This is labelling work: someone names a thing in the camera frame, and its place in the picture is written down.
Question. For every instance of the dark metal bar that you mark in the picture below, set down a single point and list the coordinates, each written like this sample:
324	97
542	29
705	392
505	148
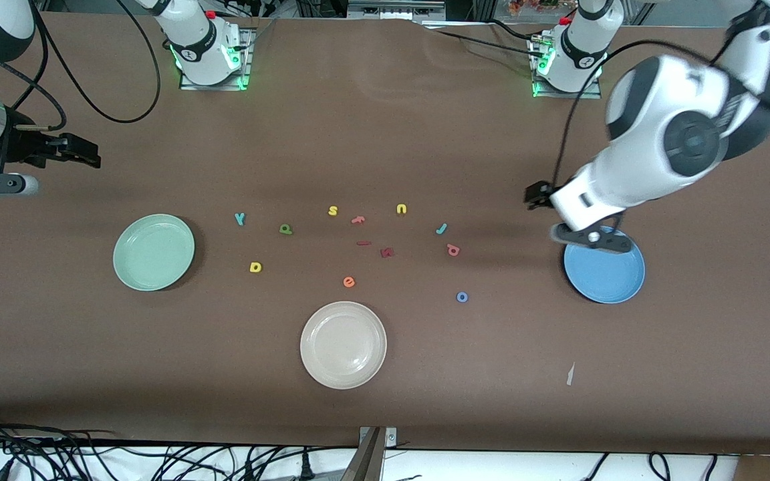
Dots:
363	461

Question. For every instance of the white paper scrap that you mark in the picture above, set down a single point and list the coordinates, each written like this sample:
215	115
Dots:
570	375

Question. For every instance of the pale green round plate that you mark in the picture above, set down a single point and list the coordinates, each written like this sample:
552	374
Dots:
153	254

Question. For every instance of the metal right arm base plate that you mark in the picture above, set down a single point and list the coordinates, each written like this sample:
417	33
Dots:
214	87

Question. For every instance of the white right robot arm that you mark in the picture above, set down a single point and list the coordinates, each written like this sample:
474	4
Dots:
198	47

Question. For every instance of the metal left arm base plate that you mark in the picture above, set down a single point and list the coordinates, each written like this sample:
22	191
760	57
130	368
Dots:
565	95

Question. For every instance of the blue round plate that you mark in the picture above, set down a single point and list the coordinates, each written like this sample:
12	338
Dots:
605	277

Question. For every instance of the brown table cover sheet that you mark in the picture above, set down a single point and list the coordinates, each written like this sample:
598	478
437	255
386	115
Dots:
385	133

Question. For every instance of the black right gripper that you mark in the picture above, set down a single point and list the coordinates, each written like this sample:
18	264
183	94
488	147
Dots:
22	145

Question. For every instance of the orange artificial flowers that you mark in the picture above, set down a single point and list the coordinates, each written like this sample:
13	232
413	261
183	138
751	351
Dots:
532	5

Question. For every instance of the grey metal bracket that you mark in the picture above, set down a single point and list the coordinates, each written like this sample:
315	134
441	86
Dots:
390	437

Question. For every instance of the pink foam letter d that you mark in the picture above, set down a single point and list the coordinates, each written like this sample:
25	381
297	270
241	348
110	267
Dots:
449	248

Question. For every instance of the beige round plate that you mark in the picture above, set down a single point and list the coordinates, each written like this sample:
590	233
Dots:
343	345

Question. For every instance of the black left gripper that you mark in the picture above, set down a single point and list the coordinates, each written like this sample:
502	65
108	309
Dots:
537	194

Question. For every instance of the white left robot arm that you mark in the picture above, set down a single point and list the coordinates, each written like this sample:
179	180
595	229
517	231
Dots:
659	100

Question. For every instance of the grey aluminium frame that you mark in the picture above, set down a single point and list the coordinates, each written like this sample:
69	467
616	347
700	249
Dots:
395	9

